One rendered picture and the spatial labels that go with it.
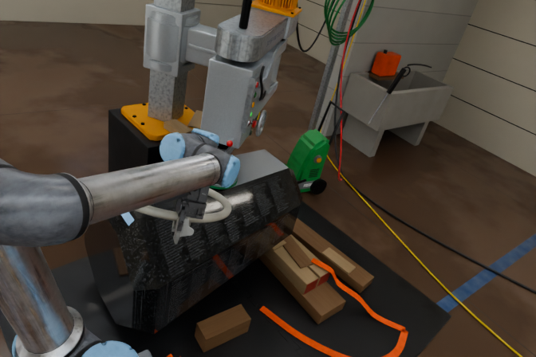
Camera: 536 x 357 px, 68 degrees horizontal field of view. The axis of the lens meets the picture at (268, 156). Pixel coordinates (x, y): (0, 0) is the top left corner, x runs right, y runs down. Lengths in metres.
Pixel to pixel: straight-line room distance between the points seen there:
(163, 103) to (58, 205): 2.25
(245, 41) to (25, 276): 1.27
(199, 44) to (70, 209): 2.06
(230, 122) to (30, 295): 1.27
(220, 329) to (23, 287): 1.65
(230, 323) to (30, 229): 1.91
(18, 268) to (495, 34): 6.11
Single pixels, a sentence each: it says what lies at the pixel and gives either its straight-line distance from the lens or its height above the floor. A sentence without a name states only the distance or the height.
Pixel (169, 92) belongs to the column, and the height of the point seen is 1.01.
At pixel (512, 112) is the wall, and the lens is 6.32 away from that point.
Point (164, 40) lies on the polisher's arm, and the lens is 2.66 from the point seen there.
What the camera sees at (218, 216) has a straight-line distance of 1.42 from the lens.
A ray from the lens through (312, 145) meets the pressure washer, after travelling 3.61.
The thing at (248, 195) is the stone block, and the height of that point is 0.77.
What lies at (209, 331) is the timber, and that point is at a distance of 2.44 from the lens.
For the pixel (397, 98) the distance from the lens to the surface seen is 4.59.
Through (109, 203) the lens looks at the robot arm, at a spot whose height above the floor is 1.65.
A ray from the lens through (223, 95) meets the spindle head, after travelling 1.92.
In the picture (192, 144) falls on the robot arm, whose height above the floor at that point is 1.56.
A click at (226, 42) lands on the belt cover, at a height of 1.65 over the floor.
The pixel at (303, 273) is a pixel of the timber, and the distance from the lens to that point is 2.76.
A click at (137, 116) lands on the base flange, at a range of 2.99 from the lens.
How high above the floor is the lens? 2.12
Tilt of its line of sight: 30 degrees down
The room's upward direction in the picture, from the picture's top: 13 degrees clockwise
